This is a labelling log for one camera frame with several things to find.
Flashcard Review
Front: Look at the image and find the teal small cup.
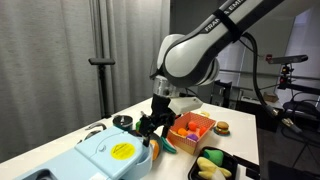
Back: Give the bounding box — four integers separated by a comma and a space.
112, 114, 134, 132

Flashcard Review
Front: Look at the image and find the black camera stand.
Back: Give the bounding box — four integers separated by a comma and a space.
88, 57, 117, 119

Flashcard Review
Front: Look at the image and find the black camera on boom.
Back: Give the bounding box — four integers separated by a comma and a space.
265, 54, 320, 97

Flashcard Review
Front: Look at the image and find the orange plush fruit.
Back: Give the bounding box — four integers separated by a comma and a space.
177, 127, 189, 137
187, 121, 198, 132

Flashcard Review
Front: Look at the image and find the toy burger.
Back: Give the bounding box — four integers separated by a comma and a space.
215, 121, 231, 134

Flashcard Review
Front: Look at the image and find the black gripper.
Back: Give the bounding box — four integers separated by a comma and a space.
138, 94, 177, 148

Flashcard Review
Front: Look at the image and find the small toy plate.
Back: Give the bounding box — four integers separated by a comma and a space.
213, 129, 231, 137

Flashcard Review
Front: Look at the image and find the purple plush fruit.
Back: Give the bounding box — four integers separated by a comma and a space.
186, 133, 200, 142

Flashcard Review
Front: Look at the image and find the toy watermelon slice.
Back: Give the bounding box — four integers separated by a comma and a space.
160, 135, 178, 155

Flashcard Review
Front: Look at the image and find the orange checkered cardboard box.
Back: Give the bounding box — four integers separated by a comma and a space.
166, 111, 217, 156

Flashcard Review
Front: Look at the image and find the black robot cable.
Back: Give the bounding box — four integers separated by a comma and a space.
239, 31, 305, 135

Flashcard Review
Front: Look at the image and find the grey curtain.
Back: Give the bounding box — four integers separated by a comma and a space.
0, 0, 171, 164

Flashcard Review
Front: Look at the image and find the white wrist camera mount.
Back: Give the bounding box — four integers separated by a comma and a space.
167, 96, 204, 114

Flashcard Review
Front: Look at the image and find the green plush fruit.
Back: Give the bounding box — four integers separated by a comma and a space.
203, 148, 224, 167

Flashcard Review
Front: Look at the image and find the black plastic tray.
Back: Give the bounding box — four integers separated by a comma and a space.
187, 145, 239, 180

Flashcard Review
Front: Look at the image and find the brown cardboard box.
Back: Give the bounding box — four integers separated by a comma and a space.
263, 92, 280, 104

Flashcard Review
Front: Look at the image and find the light blue breakfast maker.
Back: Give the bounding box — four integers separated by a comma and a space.
13, 125, 149, 180

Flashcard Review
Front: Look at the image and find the yellow plush banana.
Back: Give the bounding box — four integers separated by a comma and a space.
196, 156, 233, 180

